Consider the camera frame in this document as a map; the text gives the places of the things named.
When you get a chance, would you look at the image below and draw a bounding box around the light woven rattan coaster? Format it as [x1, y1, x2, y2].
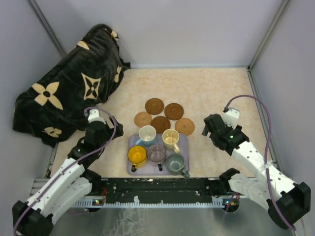
[134, 112, 152, 128]
[175, 118, 195, 136]

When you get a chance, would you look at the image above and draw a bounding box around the cream yellow mug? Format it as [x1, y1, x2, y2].
[162, 129, 180, 153]

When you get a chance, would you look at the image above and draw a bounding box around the grey green mug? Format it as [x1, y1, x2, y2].
[166, 153, 190, 178]

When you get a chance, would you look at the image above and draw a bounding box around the dark brown wooden coaster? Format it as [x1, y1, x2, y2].
[145, 98, 164, 115]
[164, 103, 184, 120]
[150, 116, 171, 134]

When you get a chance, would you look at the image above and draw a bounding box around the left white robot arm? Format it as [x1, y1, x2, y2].
[12, 117, 124, 236]

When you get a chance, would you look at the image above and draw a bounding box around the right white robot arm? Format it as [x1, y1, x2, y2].
[202, 114, 311, 230]

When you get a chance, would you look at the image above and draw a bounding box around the white mug blue outside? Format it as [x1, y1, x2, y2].
[135, 125, 157, 146]

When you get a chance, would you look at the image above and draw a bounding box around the black floral plush blanket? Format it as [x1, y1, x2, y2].
[12, 24, 130, 147]

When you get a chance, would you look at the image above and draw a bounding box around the purple glass mug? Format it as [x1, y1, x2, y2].
[147, 144, 166, 172]

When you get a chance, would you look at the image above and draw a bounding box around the lavender plastic tray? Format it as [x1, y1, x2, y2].
[126, 134, 189, 176]

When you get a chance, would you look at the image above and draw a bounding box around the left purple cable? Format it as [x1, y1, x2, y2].
[13, 107, 119, 236]

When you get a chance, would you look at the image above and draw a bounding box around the purple cable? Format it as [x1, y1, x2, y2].
[13, 107, 119, 236]
[224, 94, 297, 232]

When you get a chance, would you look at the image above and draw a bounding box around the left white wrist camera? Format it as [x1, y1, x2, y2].
[84, 107, 105, 123]

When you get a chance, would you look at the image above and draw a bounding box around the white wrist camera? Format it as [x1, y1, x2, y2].
[84, 107, 105, 123]
[222, 108, 240, 128]

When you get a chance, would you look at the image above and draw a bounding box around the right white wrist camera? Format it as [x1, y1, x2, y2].
[222, 108, 240, 128]

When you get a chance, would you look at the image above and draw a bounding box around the yellow mug black handle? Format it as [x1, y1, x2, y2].
[127, 146, 148, 173]

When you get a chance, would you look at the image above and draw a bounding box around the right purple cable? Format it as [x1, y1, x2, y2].
[224, 94, 297, 232]

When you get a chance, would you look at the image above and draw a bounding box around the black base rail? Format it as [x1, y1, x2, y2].
[88, 177, 232, 204]

